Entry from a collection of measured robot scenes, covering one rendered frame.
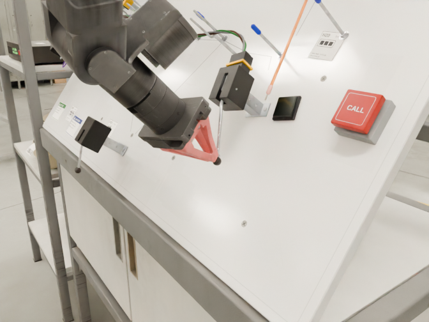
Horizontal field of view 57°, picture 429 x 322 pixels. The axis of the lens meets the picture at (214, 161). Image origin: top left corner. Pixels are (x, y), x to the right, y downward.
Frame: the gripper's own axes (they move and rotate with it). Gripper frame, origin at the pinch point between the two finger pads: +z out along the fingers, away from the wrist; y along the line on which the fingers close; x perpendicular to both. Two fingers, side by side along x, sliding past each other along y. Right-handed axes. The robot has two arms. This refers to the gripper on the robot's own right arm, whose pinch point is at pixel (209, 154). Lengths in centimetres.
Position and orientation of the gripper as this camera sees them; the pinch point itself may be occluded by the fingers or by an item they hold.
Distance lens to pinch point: 58.5
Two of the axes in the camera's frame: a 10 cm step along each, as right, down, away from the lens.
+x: -4.4, 8.4, -3.3
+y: -6.7, -0.6, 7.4
